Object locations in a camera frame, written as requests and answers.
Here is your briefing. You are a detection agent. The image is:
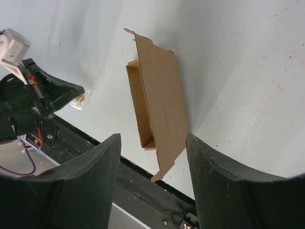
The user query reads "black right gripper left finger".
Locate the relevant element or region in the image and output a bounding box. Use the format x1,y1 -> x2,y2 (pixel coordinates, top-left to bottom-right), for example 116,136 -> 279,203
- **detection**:
0,134 -> 122,229

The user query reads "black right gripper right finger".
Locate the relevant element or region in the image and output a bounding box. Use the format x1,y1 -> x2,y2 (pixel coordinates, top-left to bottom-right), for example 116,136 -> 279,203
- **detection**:
186,134 -> 305,229

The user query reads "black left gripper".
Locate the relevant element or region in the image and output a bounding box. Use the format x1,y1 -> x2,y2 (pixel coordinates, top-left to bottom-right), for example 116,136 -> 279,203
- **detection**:
0,59 -> 85,144

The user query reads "brown cardboard box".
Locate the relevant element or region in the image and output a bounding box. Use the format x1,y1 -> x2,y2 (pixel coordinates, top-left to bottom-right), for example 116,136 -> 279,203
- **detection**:
125,28 -> 190,182

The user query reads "small cardboard scrap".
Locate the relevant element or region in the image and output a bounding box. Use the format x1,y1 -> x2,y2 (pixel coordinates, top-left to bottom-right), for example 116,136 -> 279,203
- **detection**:
69,88 -> 91,111

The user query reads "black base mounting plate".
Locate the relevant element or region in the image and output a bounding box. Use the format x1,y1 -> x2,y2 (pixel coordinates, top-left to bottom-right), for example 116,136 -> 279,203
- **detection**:
34,113 -> 199,229

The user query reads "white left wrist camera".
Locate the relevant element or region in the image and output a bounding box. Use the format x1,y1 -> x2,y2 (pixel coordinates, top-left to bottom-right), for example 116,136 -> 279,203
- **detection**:
0,28 -> 31,85

